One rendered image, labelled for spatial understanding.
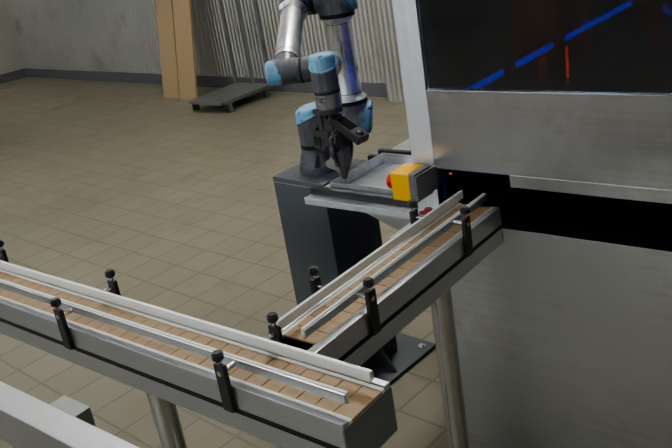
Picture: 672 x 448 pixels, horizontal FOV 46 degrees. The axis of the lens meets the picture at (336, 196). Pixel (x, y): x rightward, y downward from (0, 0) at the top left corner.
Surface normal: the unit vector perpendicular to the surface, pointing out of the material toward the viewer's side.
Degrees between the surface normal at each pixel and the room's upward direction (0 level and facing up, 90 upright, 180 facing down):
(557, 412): 90
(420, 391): 0
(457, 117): 90
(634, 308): 90
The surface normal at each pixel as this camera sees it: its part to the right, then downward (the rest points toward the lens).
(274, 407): -0.61, 0.36
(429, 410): -0.15, -0.93
